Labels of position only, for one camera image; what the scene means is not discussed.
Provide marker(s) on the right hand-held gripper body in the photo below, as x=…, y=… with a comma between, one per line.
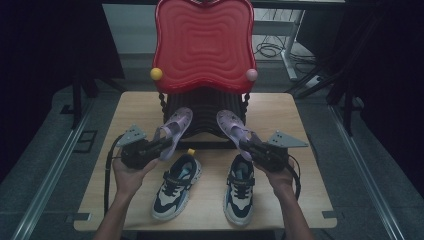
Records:
x=276, y=155

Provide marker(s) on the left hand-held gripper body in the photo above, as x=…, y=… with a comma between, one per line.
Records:
x=136, y=153

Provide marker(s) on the purple sandal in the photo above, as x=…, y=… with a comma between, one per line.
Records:
x=230, y=123
x=180, y=121

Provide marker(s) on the navy and white sneaker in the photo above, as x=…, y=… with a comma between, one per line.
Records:
x=173, y=196
x=238, y=206

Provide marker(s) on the red and black shoe rack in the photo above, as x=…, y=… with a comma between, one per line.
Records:
x=203, y=43

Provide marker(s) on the person's right hand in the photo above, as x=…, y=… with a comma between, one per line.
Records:
x=280, y=181

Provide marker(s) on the person's left hand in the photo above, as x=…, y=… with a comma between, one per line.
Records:
x=128, y=180

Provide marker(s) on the black metal stand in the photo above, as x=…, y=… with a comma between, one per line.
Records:
x=77, y=100
x=348, y=100

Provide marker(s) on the white power strip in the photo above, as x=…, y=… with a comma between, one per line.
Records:
x=315, y=80

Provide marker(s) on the dark curtain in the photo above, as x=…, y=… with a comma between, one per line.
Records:
x=40, y=50
x=393, y=66

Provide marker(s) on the metal floor rail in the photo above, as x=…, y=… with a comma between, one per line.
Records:
x=363, y=173
x=50, y=173

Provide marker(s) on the white desk frame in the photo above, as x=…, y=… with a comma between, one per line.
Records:
x=290, y=46

